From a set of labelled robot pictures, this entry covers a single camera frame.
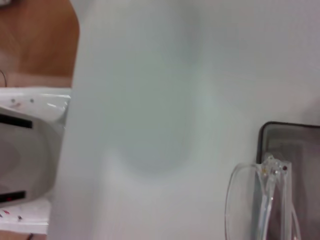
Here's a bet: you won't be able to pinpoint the black glasses case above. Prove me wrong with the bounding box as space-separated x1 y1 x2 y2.
256 121 320 240

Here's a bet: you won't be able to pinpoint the clear transparent glasses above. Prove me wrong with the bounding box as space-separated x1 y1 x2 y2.
223 152 320 240

